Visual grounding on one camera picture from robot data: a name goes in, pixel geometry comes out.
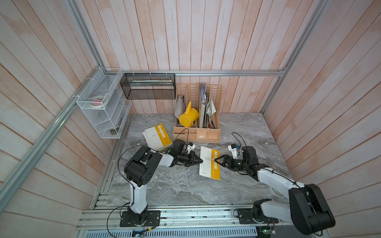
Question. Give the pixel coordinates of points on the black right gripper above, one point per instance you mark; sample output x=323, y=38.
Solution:
x=225, y=157

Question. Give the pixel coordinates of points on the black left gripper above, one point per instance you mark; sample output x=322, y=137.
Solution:
x=192, y=156

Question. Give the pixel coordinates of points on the cream lined notebook with holes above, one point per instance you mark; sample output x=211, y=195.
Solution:
x=209, y=168

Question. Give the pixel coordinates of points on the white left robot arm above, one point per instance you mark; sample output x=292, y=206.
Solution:
x=141, y=167

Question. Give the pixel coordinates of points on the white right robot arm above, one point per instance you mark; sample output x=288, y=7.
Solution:
x=307, y=208

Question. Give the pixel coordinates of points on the yellow plastic watering can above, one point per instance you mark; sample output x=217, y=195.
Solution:
x=190, y=115

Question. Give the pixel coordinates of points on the peach plastic desk organizer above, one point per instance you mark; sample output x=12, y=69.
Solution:
x=195, y=134

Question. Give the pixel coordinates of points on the illustrated book in organizer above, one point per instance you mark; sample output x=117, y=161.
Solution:
x=210, y=111

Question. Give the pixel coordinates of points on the grey folder in organizer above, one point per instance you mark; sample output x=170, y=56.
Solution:
x=180, y=106

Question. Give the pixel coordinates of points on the grey-green book in organizer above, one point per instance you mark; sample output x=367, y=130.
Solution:
x=202, y=104

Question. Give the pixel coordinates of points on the tape roll on shelf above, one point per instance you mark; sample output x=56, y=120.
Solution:
x=98, y=101

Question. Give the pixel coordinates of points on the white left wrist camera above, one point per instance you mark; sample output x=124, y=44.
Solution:
x=190, y=147

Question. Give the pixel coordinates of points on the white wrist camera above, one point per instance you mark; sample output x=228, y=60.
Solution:
x=235, y=150
x=190, y=147

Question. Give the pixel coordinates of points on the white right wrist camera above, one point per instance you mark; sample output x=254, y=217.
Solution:
x=235, y=150

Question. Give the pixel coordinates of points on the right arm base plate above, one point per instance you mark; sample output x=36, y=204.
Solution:
x=247, y=215

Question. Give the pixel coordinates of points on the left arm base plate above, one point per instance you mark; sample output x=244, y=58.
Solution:
x=146, y=218

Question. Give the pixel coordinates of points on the aluminium frame rail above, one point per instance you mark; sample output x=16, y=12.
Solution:
x=191, y=73

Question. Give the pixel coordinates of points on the black mesh wall basket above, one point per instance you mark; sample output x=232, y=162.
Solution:
x=149, y=86

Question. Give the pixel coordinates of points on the white wire wall shelf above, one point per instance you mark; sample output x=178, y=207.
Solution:
x=109, y=121

